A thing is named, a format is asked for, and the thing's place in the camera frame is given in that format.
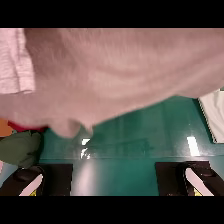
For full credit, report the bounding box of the dark green garment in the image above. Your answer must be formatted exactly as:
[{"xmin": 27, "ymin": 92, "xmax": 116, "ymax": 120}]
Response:
[{"xmin": 0, "ymin": 130, "xmax": 44, "ymax": 169}]

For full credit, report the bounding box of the white garment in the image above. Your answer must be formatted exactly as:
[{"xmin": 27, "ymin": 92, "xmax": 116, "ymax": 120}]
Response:
[{"xmin": 197, "ymin": 88, "xmax": 224, "ymax": 145}]

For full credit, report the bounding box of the red garment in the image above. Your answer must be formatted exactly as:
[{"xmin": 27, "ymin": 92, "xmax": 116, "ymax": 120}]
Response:
[{"xmin": 7, "ymin": 120, "xmax": 48, "ymax": 134}]

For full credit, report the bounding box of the white T-shirt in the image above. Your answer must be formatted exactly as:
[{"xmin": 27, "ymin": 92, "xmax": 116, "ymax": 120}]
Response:
[{"xmin": 0, "ymin": 28, "xmax": 224, "ymax": 140}]

